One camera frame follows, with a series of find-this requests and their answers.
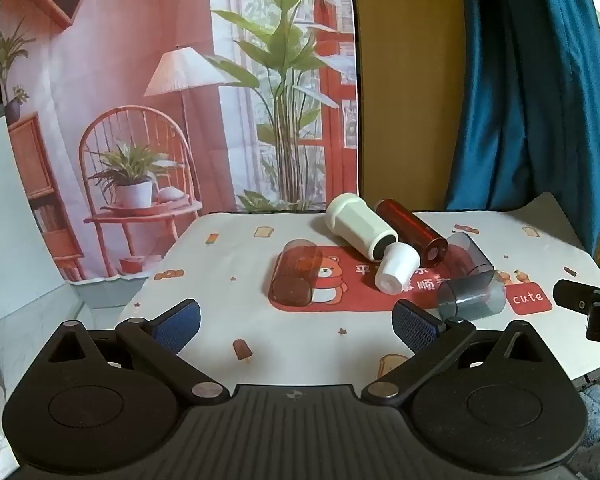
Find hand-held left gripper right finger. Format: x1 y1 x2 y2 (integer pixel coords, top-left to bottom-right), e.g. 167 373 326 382
361 299 557 406

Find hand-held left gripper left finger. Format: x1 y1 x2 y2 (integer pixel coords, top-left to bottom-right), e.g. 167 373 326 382
30 298 231 406

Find small white cup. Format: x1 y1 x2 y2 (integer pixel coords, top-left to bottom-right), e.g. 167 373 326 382
374 242 421 294

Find grey transparent cup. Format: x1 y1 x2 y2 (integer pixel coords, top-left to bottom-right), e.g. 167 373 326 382
447 232 496 279
437 270 507 321

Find red cylindrical cup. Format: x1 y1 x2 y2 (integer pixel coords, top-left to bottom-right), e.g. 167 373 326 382
374 199 450 267

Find large white cup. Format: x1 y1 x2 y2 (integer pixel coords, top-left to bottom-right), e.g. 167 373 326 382
324 193 399 263

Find brown transparent cup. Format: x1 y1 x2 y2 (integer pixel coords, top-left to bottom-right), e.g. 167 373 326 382
269 239 324 307

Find printed bear table mat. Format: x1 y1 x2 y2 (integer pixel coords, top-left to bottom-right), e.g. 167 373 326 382
114 191 600 392

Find white panel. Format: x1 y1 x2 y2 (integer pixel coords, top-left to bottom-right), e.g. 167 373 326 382
0 114 97 461

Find teal curtain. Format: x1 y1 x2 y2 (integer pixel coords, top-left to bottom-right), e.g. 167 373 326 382
442 0 600 262

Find brown wooden panel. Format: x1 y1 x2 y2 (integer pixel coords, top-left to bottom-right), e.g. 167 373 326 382
347 0 475 212

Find printed room backdrop cloth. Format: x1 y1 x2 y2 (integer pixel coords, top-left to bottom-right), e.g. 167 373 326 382
0 0 362 309

